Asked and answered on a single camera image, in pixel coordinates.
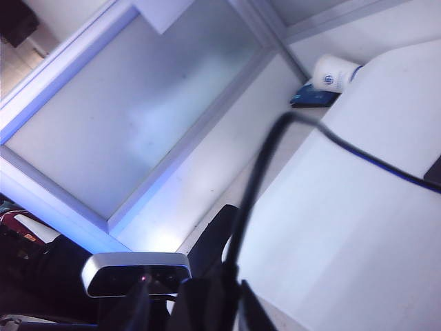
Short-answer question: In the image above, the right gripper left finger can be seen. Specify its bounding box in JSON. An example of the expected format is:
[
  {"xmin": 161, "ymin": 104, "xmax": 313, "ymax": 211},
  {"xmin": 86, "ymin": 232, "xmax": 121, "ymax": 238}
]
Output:
[{"xmin": 168, "ymin": 265, "xmax": 242, "ymax": 331}]

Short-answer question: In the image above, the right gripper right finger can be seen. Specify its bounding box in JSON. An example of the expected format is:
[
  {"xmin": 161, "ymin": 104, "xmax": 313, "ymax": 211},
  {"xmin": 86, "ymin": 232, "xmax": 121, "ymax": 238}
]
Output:
[{"xmin": 240, "ymin": 279, "xmax": 278, "ymax": 331}]

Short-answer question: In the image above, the black data cable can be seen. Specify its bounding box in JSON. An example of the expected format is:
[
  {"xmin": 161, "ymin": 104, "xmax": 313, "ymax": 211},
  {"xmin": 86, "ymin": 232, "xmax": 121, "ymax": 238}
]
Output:
[{"xmin": 223, "ymin": 112, "xmax": 441, "ymax": 277}]

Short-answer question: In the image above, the white riser top board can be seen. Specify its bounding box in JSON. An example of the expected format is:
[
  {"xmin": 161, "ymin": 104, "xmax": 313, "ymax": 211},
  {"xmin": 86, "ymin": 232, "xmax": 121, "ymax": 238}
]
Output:
[{"xmin": 220, "ymin": 37, "xmax": 441, "ymax": 331}]

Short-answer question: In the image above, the frosted partition panel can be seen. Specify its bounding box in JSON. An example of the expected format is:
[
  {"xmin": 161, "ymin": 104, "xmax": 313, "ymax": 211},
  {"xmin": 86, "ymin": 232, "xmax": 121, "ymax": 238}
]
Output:
[
  {"xmin": 0, "ymin": 0, "xmax": 287, "ymax": 252},
  {"xmin": 271, "ymin": 0, "xmax": 441, "ymax": 46}
]

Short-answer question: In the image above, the blue flat box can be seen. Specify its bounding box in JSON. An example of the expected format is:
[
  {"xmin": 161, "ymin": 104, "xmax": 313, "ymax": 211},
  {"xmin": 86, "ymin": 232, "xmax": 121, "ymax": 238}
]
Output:
[{"xmin": 288, "ymin": 82, "xmax": 340, "ymax": 110}]

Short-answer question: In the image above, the white paper cup blue logo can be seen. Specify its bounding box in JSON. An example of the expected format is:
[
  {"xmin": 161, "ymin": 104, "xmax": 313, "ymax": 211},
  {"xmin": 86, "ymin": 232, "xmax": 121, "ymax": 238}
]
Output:
[{"xmin": 311, "ymin": 54, "xmax": 365, "ymax": 94}]

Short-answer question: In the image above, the silver depth camera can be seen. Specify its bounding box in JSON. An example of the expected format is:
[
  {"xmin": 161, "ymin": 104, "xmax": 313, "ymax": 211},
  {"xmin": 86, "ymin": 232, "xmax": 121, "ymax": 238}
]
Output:
[{"xmin": 81, "ymin": 252, "xmax": 192, "ymax": 298}]

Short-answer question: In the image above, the grey aluminium partition post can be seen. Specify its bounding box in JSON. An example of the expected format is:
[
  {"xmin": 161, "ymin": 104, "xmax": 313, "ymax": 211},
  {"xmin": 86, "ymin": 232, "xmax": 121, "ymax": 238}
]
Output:
[{"xmin": 237, "ymin": 0, "xmax": 311, "ymax": 80}]

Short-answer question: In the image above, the grey partition bracket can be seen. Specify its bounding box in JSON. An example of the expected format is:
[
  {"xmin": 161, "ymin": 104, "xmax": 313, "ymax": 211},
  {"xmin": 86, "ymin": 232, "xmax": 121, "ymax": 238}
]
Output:
[{"xmin": 132, "ymin": 0, "xmax": 214, "ymax": 35}]

